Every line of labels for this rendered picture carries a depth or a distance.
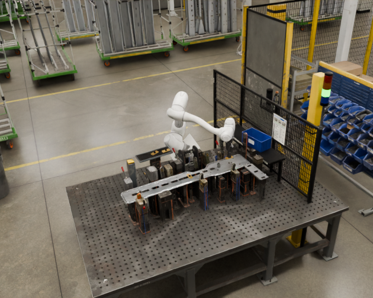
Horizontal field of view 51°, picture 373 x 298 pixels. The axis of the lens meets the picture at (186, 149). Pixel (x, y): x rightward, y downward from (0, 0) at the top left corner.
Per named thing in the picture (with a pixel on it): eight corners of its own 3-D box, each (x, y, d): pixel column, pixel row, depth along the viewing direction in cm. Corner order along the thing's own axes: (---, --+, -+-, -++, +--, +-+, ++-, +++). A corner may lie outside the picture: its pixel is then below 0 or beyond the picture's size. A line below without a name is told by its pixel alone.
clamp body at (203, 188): (202, 211, 388) (202, 184, 370) (196, 205, 397) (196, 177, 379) (211, 209, 391) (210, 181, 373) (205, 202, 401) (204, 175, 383)
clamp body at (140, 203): (142, 236, 362) (138, 206, 343) (137, 227, 373) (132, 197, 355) (153, 232, 366) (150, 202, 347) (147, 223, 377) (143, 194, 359)
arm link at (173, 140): (173, 154, 456) (159, 145, 444) (177, 141, 463) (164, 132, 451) (182, 152, 444) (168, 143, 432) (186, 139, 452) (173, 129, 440)
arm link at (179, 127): (169, 137, 460) (174, 121, 469) (182, 141, 459) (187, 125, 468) (170, 103, 390) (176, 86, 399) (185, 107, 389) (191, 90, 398)
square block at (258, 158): (255, 187, 418) (257, 159, 400) (251, 184, 424) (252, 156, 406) (261, 185, 421) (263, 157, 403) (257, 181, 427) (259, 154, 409)
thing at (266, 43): (286, 153, 604) (300, 22, 501) (278, 155, 600) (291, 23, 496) (243, 119, 711) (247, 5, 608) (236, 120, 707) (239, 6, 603)
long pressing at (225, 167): (126, 206, 355) (126, 205, 354) (119, 193, 373) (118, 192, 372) (251, 164, 406) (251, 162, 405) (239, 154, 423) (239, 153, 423)
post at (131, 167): (133, 200, 409) (128, 165, 386) (131, 196, 415) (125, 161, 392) (140, 197, 412) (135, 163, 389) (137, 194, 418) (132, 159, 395)
